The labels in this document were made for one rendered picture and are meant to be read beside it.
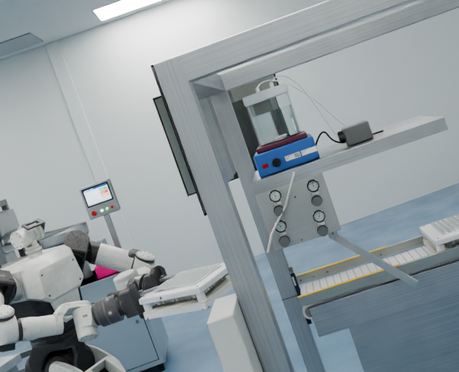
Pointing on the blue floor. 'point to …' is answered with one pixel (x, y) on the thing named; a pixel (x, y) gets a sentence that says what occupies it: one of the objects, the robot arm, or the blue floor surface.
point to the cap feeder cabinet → (127, 331)
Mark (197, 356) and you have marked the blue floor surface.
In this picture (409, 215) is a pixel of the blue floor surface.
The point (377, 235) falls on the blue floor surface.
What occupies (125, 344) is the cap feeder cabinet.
